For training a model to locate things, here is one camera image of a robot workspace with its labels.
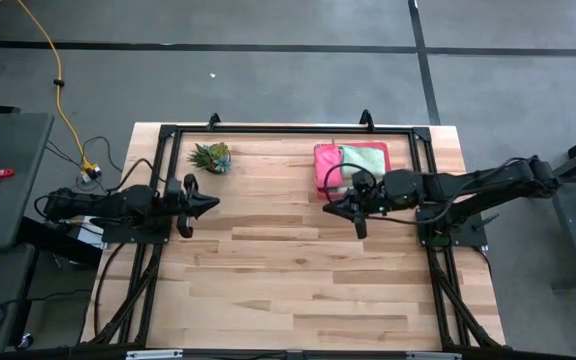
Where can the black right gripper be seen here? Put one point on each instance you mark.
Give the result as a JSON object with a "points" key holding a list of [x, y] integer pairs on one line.
{"points": [[368, 200]]}

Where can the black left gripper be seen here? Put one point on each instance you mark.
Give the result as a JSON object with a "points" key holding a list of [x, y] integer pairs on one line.
{"points": [[183, 202]]}

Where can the pink microfiber towel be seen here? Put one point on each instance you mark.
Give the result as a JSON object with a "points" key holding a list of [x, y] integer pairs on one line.
{"points": [[327, 165]]}

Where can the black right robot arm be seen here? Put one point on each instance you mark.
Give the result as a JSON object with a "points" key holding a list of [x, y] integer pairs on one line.
{"points": [[473, 187]]}

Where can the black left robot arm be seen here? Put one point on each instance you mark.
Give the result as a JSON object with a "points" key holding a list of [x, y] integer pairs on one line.
{"points": [[108, 202]]}

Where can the potted succulent plant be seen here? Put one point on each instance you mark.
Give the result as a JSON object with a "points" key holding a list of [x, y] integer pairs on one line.
{"points": [[213, 157]]}

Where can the pink plastic bin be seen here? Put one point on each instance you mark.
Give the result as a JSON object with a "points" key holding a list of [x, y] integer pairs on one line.
{"points": [[387, 150]]}

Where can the white paper sheet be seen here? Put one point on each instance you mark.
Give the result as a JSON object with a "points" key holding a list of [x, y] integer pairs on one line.
{"points": [[90, 235]]}

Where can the black equipment stand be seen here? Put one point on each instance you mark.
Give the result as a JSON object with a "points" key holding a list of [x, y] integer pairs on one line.
{"points": [[58, 240]]}

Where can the grey side table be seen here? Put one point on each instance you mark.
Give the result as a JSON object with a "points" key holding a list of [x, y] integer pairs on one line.
{"points": [[3, 175]]}

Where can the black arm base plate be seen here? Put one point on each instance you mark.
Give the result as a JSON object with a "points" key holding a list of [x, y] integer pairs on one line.
{"points": [[468, 235], [128, 235]]}

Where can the black aluminium table frame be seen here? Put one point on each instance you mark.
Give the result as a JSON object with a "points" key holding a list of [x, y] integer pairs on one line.
{"points": [[293, 129]]}

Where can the silver aluminium bracket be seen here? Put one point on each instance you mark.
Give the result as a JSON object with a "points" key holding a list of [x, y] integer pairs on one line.
{"points": [[153, 354], [433, 356]]}

